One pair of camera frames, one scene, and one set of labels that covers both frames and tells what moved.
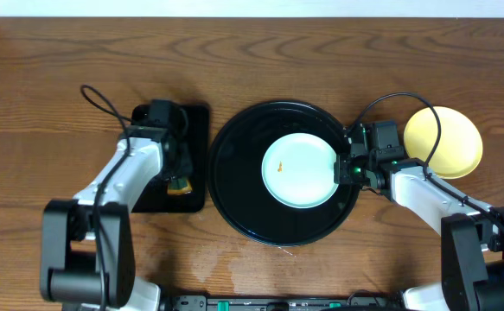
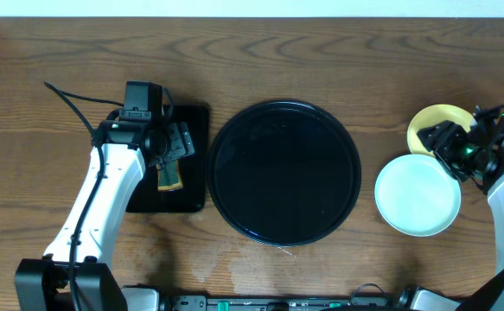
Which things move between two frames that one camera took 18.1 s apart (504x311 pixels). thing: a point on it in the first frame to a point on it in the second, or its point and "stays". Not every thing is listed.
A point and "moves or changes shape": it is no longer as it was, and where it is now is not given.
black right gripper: x=341 y=168 to x=446 y=133
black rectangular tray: x=156 y=199 stays
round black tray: x=235 y=174 stays
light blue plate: x=297 y=169 moves or changes shape
